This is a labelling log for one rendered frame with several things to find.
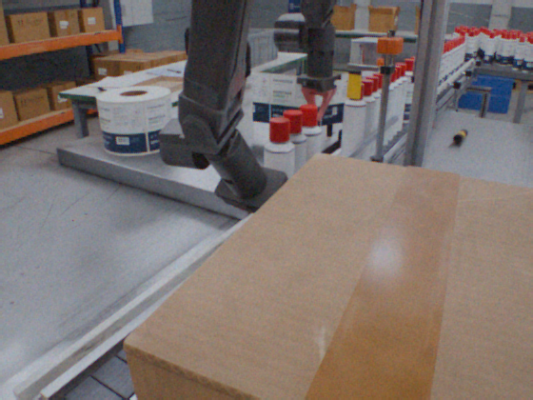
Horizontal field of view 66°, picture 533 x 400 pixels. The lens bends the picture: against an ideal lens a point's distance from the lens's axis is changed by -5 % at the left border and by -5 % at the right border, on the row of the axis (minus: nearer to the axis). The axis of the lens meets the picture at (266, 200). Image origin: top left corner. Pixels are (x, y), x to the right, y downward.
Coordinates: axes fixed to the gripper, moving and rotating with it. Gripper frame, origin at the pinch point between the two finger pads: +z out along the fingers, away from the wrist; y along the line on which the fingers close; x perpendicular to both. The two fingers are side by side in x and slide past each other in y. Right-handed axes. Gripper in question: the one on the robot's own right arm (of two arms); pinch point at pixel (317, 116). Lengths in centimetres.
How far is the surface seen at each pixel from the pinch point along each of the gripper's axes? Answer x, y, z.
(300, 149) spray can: 7.5, 23.8, -0.7
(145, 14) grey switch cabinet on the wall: -423, -364, -6
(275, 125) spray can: 5.8, 29.5, -6.0
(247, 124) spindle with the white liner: -17.8, 1.2, 4.1
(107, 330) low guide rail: 2, 64, 11
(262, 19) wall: -450, -720, 16
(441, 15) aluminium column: 22.4, -8.4, -22.4
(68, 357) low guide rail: 2, 69, 11
